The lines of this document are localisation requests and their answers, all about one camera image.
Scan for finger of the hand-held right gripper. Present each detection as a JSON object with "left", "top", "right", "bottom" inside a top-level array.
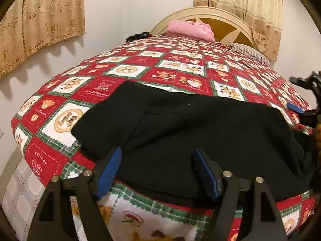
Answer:
[
  {"left": 290, "top": 71, "right": 321, "bottom": 93},
  {"left": 286, "top": 103, "right": 321, "bottom": 129}
]

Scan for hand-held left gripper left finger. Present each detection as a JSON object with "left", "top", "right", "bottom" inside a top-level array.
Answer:
[{"left": 27, "top": 147, "right": 122, "bottom": 241}]

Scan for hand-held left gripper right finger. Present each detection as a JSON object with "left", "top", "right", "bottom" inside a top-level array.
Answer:
[{"left": 193, "top": 148, "right": 287, "bottom": 241}]

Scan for black pants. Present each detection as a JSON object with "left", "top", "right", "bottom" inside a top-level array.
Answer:
[{"left": 71, "top": 80, "right": 316, "bottom": 209}]

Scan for grey striped pillow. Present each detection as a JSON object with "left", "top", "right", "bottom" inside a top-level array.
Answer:
[{"left": 229, "top": 43, "right": 271, "bottom": 64}]

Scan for beige floral curtain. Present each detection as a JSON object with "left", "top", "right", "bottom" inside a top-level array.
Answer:
[
  {"left": 0, "top": 0, "right": 86, "bottom": 78},
  {"left": 193, "top": 0, "right": 284, "bottom": 62}
]

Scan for cream and brown headboard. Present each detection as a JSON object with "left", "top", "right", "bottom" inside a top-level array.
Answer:
[{"left": 150, "top": 6, "right": 261, "bottom": 51}]

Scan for red bear-print patchwork blanket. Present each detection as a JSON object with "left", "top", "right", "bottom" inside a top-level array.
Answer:
[{"left": 11, "top": 34, "right": 318, "bottom": 241}]

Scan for pink folded cloth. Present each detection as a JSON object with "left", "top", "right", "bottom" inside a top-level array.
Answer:
[{"left": 167, "top": 20, "right": 215, "bottom": 42}]

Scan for dark object on bed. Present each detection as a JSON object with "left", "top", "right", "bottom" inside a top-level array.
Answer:
[{"left": 125, "top": 31, "right": 152, "bottom": 43}]

